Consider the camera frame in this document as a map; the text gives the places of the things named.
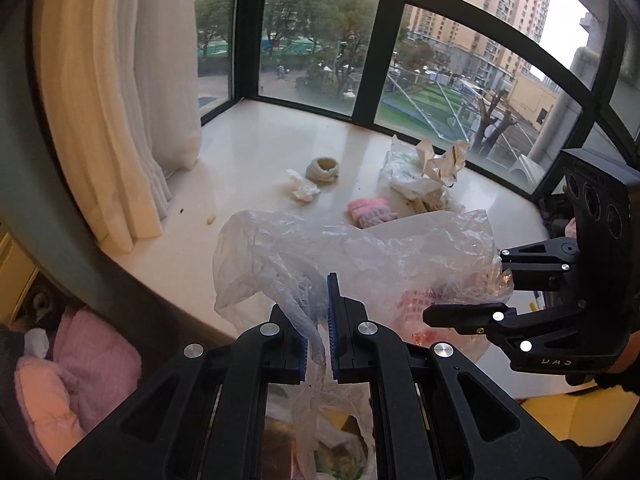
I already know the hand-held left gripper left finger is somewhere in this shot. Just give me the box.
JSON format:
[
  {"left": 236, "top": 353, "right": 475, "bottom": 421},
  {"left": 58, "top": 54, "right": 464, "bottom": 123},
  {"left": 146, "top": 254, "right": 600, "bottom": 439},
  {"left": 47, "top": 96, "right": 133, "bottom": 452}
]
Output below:
[{"left": 55, "top": 305, "right": 311, "bottom": 480}]

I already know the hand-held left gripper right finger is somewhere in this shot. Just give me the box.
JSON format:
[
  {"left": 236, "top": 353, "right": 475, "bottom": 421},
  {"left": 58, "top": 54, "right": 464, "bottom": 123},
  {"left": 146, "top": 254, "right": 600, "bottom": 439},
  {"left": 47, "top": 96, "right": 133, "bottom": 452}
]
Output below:
[{"left": 326, "top": 272, "right": 583, "bottom": 480}]

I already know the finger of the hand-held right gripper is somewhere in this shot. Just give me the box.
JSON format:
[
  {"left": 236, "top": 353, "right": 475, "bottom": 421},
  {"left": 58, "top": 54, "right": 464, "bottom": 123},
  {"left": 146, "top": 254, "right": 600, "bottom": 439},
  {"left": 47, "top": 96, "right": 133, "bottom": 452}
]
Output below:
[
  {"left": 422, "top": 302, "right": 521, "bottom": 343},
  {"left": 500, "top": 239, "right": 581, "bottom": 293}
]

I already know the red printed clear plastic bag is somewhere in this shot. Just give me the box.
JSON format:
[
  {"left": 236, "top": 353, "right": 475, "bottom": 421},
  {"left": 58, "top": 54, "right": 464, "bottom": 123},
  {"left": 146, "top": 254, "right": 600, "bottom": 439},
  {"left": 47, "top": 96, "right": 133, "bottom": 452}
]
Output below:
[{"left": 395, "top": 287, "right": 451, "bottom": 346}]

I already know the large translucent plastic bag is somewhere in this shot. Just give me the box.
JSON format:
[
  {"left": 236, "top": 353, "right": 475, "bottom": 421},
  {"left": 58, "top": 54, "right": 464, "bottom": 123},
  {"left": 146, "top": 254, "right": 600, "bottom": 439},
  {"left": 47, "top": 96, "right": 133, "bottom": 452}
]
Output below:
[{"left": 212, "top": 208, "right": 516, "bottom": 480}]

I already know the person's right forearm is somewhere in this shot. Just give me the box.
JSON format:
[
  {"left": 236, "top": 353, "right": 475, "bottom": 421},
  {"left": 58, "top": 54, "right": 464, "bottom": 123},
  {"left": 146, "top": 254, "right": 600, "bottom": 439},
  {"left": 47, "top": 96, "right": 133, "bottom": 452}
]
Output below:
[{"left": 612, "top": 330, "right": 640, "bottom": 391}]

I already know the pink mauve fleece towel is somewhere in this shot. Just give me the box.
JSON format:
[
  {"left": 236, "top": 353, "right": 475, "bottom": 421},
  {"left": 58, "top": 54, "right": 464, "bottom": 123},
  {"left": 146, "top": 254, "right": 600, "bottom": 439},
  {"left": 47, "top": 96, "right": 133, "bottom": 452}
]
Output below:
[{"left": 347, "top": 198, "right": 399, "bottom": 229}]

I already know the plastic bag of peanut shells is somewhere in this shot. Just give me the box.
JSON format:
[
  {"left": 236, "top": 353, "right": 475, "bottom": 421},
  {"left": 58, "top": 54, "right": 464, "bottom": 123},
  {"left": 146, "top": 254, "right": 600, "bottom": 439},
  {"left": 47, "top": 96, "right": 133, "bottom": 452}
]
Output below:
[{"left": 390, "top": 180, "right": 461, "bottom": 213}]

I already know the torn paper packaging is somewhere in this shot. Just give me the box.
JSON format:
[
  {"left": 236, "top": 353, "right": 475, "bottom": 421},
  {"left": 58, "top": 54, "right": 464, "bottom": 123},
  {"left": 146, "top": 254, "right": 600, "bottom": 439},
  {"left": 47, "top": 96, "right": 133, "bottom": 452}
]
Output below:
[{"left": 415, "top": 139, "right": 472, "bottom": 188}]

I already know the crumpled white tissue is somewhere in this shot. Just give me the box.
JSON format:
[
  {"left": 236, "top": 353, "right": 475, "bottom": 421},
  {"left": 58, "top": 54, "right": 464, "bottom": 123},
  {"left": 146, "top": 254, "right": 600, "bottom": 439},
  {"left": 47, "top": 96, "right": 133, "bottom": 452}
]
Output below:
[{"left": 286, "top": 169, "right": 322, "bottom": 203}]

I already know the beige rolled sock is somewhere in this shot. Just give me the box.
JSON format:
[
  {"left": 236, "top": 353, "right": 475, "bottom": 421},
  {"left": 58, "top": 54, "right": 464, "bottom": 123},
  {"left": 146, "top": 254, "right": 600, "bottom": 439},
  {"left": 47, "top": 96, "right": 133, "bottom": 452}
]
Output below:
[{"left": 306, "top": 156, "right": 341, "bottom": 184}]

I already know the pink fleece garment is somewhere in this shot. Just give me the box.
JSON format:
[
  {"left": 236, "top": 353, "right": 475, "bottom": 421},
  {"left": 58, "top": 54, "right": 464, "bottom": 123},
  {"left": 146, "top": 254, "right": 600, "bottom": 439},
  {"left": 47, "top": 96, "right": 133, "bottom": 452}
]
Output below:
[{"left": 14, "top": 305, "right": 143, "bottom": 463}]

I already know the white sheer curtain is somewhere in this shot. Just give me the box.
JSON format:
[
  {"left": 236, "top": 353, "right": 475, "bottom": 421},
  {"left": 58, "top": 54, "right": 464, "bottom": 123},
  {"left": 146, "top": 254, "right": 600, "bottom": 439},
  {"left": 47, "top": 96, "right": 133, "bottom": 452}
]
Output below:
[{"left": 32, "top": 0, "right": 203, "bottom": 253}]

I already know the dark window frame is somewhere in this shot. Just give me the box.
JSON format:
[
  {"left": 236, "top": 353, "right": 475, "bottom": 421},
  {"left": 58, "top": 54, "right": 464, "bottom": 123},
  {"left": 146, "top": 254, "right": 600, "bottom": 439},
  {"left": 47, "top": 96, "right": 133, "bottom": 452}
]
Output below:
[{"left": 195, "top": 0, "right": 640, "bottom": 206}]

